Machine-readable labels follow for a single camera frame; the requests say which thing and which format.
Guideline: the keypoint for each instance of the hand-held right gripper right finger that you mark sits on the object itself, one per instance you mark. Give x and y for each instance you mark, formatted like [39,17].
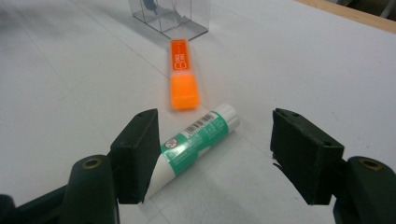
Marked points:
[306,158]

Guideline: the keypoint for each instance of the green and white glue stick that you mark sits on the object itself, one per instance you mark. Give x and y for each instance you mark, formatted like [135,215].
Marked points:
[196,138]

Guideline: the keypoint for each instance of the clear plastic organizer box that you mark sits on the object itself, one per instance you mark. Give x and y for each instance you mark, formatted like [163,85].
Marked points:
[174,15]

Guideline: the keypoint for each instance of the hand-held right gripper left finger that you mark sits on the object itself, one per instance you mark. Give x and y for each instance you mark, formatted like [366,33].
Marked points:
[134,158]

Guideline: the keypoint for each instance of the orange highlighter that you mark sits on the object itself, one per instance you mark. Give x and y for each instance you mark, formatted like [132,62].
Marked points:
[183,77]

